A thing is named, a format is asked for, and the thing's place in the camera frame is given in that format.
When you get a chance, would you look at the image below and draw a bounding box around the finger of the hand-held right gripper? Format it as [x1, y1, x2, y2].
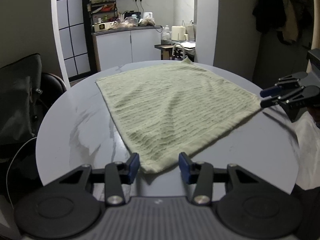
[259, 71, 309, 98]
[260, 85, 320, 109]

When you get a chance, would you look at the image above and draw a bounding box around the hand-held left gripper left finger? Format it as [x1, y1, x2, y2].
[42, 152, 140, 207]

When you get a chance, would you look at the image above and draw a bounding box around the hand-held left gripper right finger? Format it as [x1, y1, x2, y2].
[178, 152, 275, 205]

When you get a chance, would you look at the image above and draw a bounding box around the pale yellow towel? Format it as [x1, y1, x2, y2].
[96, 57, 262, 174]

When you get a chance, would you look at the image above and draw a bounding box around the white cloth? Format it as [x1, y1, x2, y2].
[295, 112, 320, 190]

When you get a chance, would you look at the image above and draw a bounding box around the olive hanging jacket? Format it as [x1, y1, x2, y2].
[276, 0, 315, 48]

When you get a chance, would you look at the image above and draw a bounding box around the black hanging jacket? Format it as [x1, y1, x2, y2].
[252, 0, 288, 34]

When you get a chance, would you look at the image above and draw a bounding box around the cream air fryer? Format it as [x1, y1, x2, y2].
[171, 25, 188, 42]

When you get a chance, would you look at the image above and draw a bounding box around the dark round chair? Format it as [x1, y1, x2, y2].
[37, 72, 67, 110]

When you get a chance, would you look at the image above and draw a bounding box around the white base cabinet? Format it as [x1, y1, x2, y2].
[92, 25, 163, 72]

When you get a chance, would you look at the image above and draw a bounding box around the grey backpack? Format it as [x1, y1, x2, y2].
[0, 53, 43, 145]

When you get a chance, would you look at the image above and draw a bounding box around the black framed glass door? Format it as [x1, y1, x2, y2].
[55, 0, 92, 79]

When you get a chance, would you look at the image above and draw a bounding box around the cream countertop appliance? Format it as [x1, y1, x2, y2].
[92, 22, 113, 32]

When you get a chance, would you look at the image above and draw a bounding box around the pile of plastic bags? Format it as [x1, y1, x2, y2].
[112, 15, 155, 28]

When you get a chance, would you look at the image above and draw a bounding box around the black spice rack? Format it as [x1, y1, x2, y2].
[87, 0, 118, 25]

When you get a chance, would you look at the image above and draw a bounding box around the white cable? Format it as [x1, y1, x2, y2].
[6, 136, 38, 203]

